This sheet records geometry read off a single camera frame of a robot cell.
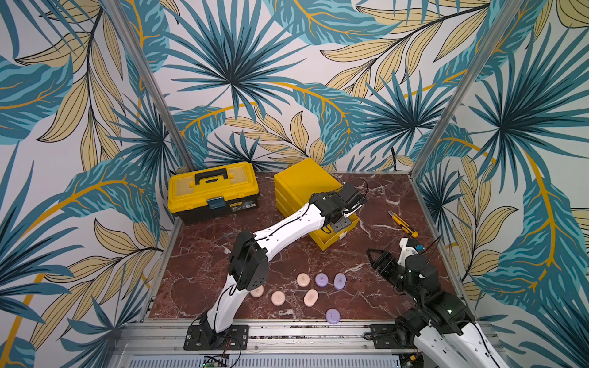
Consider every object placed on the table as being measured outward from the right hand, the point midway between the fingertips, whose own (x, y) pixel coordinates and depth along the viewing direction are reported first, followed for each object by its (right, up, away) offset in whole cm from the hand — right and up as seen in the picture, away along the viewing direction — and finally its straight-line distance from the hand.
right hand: (371, 255), depth 74 cm
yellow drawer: (-14, +4, +7) cm, 16 cm away
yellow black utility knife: (+23, +6, +25) cm, 35 cm away
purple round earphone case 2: (-12, -21, +2) cm, 24 cm away
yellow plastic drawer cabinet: (-25, +23, +12) cm, 36 cm away
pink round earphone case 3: (-31, -16, +6) cm, 35 cm away
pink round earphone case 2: (-38, -15, +7) cm, 41 cm away
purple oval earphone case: (-8, -12, +9) cm, 17 cm away
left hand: (-10, +11, +10) cm, 18 cm away
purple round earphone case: (-15, -11, +9) cm, 21 cm away
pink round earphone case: (-22, -12, +9) cm, 26 cm away
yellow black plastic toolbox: (-57, +20, +15) cm, 63 cm away
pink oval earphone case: (-19, -16, +6) cm, 26 cm away
